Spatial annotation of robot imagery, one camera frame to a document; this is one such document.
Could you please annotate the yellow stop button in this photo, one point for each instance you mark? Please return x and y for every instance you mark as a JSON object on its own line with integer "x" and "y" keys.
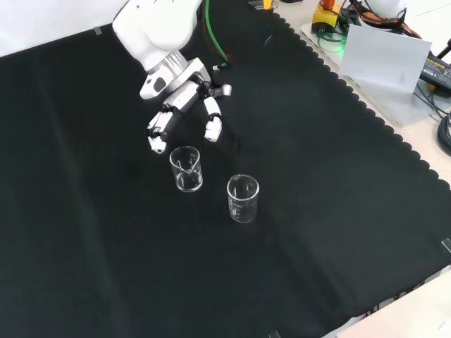
{"x": 326, "y": 17}

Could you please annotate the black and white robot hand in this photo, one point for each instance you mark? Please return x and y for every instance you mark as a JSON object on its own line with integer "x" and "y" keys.
{"x": 185, "y": 96}

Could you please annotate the black power adapter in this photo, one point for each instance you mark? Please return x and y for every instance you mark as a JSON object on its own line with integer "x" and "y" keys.
{"x": 438, "y": 70}

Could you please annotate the pale base plate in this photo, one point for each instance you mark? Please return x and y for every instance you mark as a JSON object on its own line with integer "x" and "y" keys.
{"x": 394, "y": 102}

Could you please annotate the clear glass beaker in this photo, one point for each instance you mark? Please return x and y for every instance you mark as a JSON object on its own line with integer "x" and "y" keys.
{"x": 243, "y": 213}
{"x": 186, "y": 183}

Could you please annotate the clear cloth clip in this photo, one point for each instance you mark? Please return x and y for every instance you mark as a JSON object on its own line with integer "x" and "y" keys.
{"x": 98, "y": 31}
{"x": 446, "y": 245}
{"x": 273, "y": 334}

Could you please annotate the pale board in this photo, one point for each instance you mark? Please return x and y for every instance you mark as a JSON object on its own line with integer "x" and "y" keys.
{"x": 384, "y": 58}

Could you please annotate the black bench cloth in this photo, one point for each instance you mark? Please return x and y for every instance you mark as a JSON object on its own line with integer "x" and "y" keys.
{"x": 141, "y": 246}

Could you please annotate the hex key set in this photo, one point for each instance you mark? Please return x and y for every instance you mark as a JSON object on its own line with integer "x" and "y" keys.
{"x": 262, "y": 3}

